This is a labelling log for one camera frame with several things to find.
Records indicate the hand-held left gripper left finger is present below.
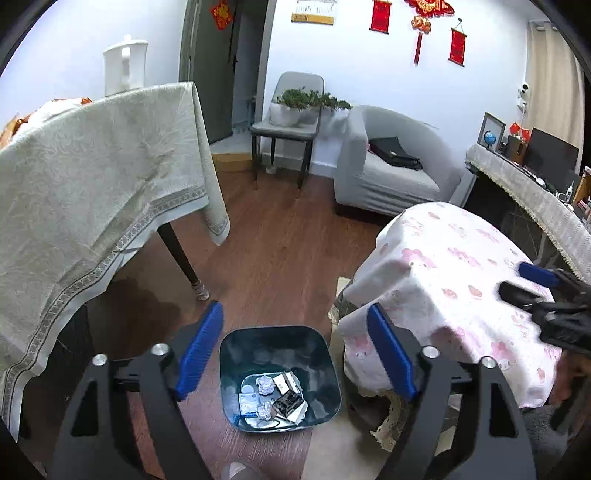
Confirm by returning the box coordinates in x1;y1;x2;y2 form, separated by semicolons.
51;300;225;480

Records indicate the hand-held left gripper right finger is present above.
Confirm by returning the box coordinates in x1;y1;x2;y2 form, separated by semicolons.
366;302;539;480

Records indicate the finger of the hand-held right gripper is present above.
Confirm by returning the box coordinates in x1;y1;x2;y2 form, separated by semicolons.
517;261;578;291
499;280;557;317

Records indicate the dark plastic trash bin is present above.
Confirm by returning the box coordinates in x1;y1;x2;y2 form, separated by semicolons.
219;325;342;433

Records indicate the desk with beige lace cloth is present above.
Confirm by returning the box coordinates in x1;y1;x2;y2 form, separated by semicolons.
465;143;591;273

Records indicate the pink printed tablecloth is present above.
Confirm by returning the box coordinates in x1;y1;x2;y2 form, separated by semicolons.
339;202;566;409

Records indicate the cardboard box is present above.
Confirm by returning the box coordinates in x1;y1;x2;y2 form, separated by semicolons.
573;166;591;217

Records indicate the dark wooden table leg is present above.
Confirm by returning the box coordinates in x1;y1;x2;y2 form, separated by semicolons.
157;222;211;301

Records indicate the black monitor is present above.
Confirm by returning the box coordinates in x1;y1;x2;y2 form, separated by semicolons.
524;128;580;185

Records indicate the brown wooden box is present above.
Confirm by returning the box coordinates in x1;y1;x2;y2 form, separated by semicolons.
505;135;527;164

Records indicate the grey armchair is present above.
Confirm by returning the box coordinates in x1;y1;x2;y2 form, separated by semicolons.
333;105;467;217

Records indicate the black handbag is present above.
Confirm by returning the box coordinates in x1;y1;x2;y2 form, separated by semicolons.
368;137;423;171

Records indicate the beige curtain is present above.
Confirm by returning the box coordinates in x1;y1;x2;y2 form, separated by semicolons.
524;18;585;153

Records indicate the table with beige cloth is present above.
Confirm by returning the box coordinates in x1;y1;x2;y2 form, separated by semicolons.
0;82;230;439

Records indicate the grey dining chair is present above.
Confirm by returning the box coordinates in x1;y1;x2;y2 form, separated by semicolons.
249;71;325;188

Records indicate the red hanging scroll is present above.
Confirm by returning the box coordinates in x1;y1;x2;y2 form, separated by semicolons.
449;25;467;66
370;0;392;34

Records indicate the potted plant in white pot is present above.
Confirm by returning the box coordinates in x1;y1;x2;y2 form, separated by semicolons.
269;90;303;127

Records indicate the dark grey door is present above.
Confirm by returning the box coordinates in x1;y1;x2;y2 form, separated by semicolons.
180;0;278;144

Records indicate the trailing green potted plant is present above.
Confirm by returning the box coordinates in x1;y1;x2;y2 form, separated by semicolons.
300;92;352;125

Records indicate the red Chinese knot ornament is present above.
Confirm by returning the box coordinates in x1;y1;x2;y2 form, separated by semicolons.
404;0;455;65

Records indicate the white kettle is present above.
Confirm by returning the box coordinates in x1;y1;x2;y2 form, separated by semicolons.
102;36;148;97

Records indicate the red diamond door decoration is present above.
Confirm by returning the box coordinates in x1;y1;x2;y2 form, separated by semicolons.
211;0;232;31

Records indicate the grey picture frame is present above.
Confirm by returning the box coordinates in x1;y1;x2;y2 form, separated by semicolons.
477;112;506;151

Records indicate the wall calendar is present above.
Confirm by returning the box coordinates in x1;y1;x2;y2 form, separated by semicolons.
291;0;338;25

